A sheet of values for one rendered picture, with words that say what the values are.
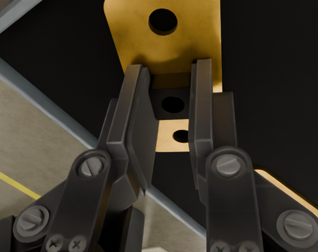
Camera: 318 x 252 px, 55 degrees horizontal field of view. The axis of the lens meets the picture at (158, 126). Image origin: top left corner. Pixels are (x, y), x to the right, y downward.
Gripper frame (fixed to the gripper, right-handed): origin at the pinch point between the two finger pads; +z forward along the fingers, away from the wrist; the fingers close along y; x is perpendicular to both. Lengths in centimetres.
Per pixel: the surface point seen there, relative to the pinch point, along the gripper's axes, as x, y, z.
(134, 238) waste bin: -244, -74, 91
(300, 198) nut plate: -9.5, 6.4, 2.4
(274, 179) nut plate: -7.4, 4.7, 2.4
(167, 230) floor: -292, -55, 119
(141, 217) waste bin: -251, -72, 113
